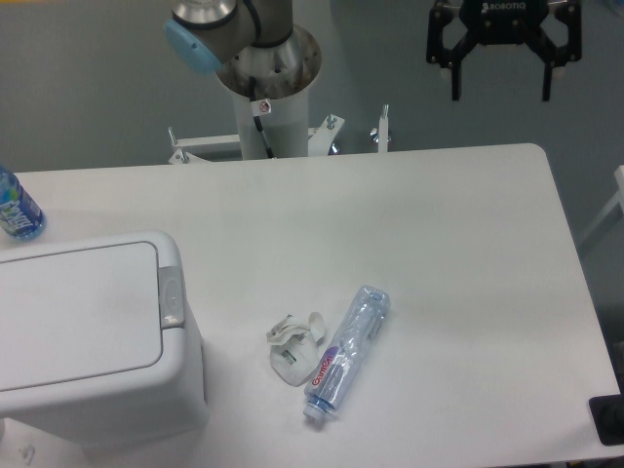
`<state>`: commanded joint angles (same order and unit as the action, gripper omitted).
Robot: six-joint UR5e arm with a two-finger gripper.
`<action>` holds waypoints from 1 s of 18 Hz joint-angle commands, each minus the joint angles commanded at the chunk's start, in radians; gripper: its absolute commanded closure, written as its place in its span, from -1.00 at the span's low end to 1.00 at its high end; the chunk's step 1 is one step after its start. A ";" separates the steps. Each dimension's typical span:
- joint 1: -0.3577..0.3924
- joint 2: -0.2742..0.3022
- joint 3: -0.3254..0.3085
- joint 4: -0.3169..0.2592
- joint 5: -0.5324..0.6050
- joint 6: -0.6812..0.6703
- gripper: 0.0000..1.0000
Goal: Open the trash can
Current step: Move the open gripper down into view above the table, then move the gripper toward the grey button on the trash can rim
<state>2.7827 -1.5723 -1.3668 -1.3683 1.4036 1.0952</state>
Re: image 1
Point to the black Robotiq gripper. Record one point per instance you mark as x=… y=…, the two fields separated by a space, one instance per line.
x=504 y=23

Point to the crushed clear plastic bottle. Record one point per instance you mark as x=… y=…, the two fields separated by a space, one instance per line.
x=350 y=345

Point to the black object at table edge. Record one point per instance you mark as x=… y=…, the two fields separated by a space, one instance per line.
x=607 y=413

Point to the blue labelled water bottle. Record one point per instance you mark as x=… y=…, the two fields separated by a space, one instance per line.
x=21 y=217

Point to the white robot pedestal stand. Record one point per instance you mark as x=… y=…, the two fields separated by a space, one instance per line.
x=266 y=128

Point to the white frame at right edge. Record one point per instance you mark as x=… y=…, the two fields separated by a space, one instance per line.
x=606 y=218

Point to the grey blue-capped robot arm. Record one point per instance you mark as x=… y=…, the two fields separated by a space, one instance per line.
x=208 y=34

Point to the white push-lid trash can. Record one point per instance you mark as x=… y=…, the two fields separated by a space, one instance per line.
x=99 y=345

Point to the crumpled white paper trash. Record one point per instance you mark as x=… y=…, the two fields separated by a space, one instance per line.
x=294 y=347

